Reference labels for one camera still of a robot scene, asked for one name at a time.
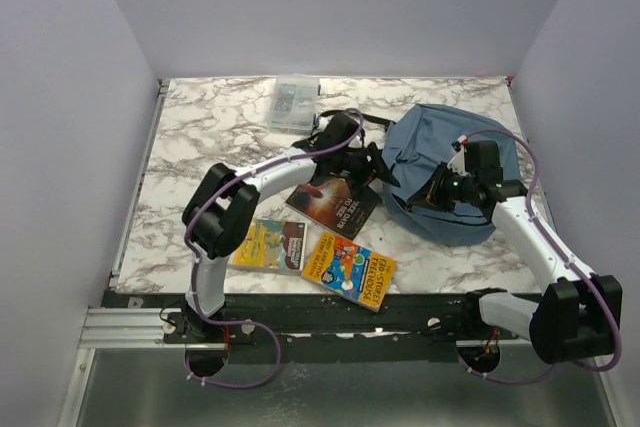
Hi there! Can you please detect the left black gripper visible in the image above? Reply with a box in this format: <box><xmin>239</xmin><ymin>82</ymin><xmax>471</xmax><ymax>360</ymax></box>
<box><xmin>331</xmin><ymin>141</ymin><xmax>397</xmax><ymax>201</ymax></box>

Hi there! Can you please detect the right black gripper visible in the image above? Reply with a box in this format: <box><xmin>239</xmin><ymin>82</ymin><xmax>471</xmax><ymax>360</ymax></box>
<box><xmin>408</xmin><ymin>161</ymin><xmax>478</xmax><ymax>213</ymax></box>

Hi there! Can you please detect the blue student backpack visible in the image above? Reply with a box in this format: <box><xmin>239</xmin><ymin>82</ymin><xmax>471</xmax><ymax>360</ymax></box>
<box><xmin>319</xmin><ymin>103</ymin><xmax>521</xmax><ymax>248</ymax></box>

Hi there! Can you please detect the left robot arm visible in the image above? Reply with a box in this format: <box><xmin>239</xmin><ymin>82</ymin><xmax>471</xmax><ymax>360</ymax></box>
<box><xmin>182</xmin><ymin>108</ymin><xmax>398</xmax><ymax>342</ymax></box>

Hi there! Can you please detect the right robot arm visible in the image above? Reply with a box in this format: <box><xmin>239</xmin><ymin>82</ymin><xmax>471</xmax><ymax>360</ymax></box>
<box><xmin>407</xmin><ymin>136</ymin><xmax>622</xmax><ymax>371</ymax></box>

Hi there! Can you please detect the dark Three Days book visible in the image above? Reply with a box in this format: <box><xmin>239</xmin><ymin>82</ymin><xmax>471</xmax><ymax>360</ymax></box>
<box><xmin>286</xmin><ymin>177</ymin><xmax>382</xmax><ymax>240</ymax></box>

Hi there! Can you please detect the yellow Treehouse book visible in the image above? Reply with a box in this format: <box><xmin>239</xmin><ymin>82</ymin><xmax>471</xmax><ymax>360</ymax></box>
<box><xmin>301</xmin><ymin>232</ymin><xmax>397</xmax><ymax>312</ymax></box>

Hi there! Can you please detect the clear plastic storage box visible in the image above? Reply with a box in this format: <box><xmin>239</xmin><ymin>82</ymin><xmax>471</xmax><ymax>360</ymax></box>
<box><xmin>266</xmin><ymin>75</ymin><xmax>320</xmax><ymax>134</ymax></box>

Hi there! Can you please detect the yellow blue paperback book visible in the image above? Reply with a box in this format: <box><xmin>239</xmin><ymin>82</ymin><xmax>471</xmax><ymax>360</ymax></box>
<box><xmin>229</xmin><ymin>218</ymin><xmax>307</xmax><ymax>274</ymax></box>

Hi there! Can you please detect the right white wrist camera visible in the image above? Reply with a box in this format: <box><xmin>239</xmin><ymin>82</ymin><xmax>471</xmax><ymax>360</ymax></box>
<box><xmin>447</xmin><ymin>135</ymin><xmax>469</xmax><ymax>176</ymax></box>

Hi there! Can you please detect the aluminium frame rail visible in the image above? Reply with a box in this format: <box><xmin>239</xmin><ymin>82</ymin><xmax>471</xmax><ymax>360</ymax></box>
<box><xmin>81</xmin><ymin>294</ymin><xmax>490</xmax><ymax>344</ymax></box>

